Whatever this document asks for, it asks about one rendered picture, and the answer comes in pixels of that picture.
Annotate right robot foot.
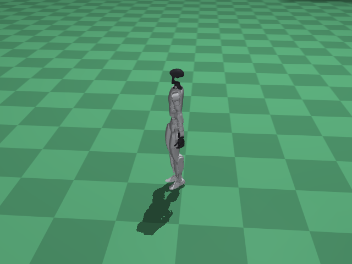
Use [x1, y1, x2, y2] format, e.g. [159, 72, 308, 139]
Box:
[165, 176, 183, 182]

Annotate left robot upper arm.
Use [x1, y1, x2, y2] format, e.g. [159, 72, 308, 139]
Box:
[171, 92, 183, 119]

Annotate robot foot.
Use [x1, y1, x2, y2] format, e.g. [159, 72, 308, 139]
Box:
[165, 176, 183, 182]
[169, 178, 185, 190]

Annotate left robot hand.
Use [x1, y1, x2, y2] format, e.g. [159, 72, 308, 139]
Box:
[174, 133, 185, 149]

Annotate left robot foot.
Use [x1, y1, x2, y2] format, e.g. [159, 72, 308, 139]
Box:
[169, 178, 185, 190]

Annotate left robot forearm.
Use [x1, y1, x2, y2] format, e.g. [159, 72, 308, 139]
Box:
[177, 113, 184, 137]

